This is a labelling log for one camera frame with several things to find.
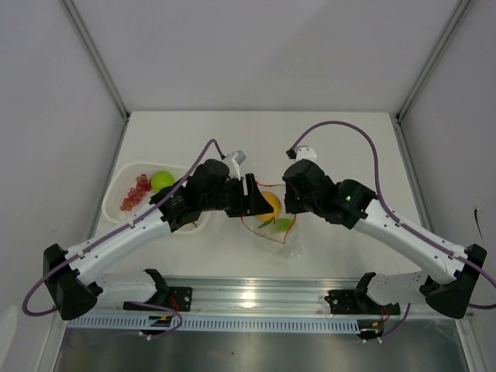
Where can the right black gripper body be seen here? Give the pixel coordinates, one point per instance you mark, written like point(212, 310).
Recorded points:
point(312, 207)

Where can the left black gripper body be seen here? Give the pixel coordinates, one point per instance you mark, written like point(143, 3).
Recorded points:
point(234, 199)

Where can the white cauliflower with leaves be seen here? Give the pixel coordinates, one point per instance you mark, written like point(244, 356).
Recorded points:
point(282, 225)

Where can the clear zip top bag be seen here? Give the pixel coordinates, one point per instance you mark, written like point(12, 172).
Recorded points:
point(287, 244)

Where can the green apple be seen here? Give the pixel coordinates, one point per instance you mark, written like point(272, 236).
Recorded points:
point(160, 180)

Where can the red grapes bunch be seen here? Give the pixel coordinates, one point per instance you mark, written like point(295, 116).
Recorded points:
point(136, 194)

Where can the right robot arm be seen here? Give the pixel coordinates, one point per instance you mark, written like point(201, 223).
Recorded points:
point(447, 273)

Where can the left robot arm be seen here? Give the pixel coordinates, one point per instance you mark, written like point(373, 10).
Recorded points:
point(76, 278)

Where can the white perforated plastic basket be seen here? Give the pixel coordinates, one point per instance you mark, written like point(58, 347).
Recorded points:
point(120, 203)

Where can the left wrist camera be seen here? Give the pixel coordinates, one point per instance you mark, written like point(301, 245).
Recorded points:
point(233, 161)

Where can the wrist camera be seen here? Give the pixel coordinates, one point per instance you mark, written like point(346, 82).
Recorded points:
point(233, 161)
point(298, 153)

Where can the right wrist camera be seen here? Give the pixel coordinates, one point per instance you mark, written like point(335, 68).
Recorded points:
point(298, 153)

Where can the aluminium mounting rail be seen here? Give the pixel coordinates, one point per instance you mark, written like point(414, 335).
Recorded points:
point(258, 297)

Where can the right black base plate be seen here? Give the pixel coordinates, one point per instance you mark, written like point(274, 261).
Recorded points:
point(345, 302)

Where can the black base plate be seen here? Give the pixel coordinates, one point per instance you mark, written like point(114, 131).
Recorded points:
point(180, 296)
point(345, 302)

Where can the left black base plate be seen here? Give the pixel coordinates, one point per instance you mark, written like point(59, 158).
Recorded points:
point(180, 296)

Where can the white slotted cable duct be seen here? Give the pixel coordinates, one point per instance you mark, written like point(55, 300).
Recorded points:
point(217, 324)

